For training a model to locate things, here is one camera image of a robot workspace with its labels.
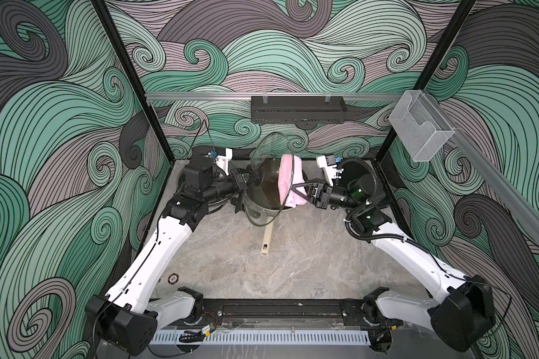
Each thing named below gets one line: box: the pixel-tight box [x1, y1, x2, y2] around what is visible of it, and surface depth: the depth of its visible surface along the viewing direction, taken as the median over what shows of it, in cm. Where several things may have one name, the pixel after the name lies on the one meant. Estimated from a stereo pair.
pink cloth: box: [278, 154, 308, 208], surface depth 60 cm
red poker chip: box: [167, 272, 180, 285], surface depth 83 cm
